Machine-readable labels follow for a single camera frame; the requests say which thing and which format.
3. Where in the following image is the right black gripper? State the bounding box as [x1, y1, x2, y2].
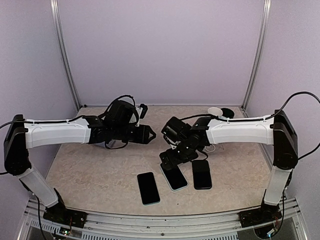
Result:
[159, 139, 198, 170]

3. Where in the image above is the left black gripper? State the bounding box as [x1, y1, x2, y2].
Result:
[112, 124, 157, 145]

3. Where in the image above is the light blue phone case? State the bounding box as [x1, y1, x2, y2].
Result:
[159, 162, 189, 192]

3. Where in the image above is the clear phone case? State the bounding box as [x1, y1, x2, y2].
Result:
[204, 144, 224, 154]

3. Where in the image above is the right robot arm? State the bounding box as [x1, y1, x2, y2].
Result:
[159, 110, 299, 222]

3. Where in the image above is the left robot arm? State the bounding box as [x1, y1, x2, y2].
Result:
[3, 114, 157, 223]

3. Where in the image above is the lavender phone case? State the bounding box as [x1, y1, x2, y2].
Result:
[95, 140, 116, 149]

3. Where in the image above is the black phone teal edge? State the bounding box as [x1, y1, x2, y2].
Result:
[137, 172, 160, 206]

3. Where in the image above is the light blue mug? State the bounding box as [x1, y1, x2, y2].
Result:
[207, 107, 223, 117]

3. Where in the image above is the dark green mug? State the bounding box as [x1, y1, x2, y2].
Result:
[221, 107, 235, 119]

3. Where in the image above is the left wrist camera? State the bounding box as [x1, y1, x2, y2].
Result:
[136, 103, 148, 127]

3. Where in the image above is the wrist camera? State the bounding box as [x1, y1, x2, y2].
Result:
[161, 116, 186, 146]
[136, 103, 148, 127]

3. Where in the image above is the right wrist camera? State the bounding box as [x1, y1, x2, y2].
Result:
[161, 116, 186, 146]

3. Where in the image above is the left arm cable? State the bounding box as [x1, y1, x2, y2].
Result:
[0, 94, 141, 150]

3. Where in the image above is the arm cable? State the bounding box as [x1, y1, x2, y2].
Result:
[0, 94, 141, 150]
[174, 91, 320, 161]

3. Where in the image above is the aluminium frame rail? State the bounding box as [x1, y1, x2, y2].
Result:
[15, 198, 309, 240]

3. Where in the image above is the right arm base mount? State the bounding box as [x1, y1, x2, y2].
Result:
[238, 204, 282, 228]

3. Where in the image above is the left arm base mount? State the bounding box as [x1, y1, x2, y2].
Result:
[43, 188, 88, 229]

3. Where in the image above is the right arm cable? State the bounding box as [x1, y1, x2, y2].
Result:
[174, 91, 320, 161]

